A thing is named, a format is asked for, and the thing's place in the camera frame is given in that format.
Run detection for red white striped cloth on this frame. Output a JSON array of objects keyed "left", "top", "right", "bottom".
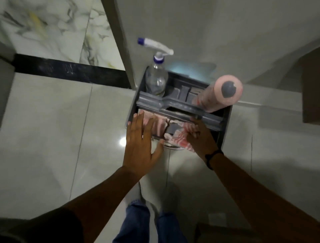
[{"left": 164, "top": 120, "right": 200, "bottom": 153}]

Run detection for brown wooden cabinet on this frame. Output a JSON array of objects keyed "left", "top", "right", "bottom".
[{"left": 301, "top": 47, "right": 320, "bottom": 124}]

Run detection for person's right forearm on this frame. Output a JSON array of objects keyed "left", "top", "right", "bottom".
[{"left": 209, "top": 153, "right": 320, "bottom": 243}]

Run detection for clear spray bottle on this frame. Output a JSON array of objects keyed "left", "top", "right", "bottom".
[{"left": 137, "top": 38, "right": 174, "bottom": 98}]

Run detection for brown wooden furniture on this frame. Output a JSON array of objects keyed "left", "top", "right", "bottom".
[{"left": 194, "top": 222, "right": 263, "bottom": 243}]

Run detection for pink cloth roll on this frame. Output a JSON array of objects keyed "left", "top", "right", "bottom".
[{"left": 192, "top": 75, "right": 244, "bottom": 113}]

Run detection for person's left forearm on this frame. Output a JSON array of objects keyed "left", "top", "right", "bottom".
[{"left": 62, "top": 166, "right": 142, "bottom": 243}]

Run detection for black wristband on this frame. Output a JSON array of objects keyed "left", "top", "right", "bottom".
[{"left": 205, "top": 149, "right": 224, "bottom": 171}]

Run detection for person's left hand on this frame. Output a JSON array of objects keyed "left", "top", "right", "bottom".
[{"left": 122, "top": 110, "right": 166, "bottom": 176}]

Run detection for black sleeve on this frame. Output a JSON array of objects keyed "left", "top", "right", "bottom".
[{"left": 0, "top": 207, "right": 85, "bottom": 243}]

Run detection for blue jeans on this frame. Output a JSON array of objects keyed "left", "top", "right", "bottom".
[{"left": 112, "top": 199, "right": 188, "bottom": 243}]

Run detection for person's right hand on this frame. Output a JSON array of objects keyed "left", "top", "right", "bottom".
[{"left": 185, "top": 118, "right": 221, "bottom": 164}]

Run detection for pink striped folded cloth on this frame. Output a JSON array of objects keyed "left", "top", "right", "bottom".
[{"left": 138, "top": 110, "right": 168, "bottom": 138}]

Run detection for grey plastic cleaning caddy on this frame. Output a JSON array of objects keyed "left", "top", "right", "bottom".
[{"left": 125, "top": 70, "right": 233, "bottom": 151}]

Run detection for white door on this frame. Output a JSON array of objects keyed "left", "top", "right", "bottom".
[{"left": 101, "top": 0, "right": 320, "bottom": 91}]

